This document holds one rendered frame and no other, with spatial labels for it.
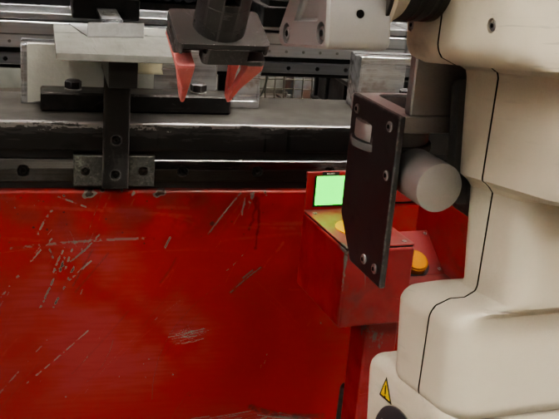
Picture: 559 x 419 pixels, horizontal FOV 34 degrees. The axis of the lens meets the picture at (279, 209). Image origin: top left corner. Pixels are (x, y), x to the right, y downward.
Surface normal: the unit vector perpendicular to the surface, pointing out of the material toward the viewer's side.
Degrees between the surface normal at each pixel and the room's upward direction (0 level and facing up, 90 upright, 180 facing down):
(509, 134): 90
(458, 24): 90
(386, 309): 90
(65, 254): 90
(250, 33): 27
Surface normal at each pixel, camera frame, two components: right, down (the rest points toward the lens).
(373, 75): 0.24, 0.33
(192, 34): 0.22, -0.69
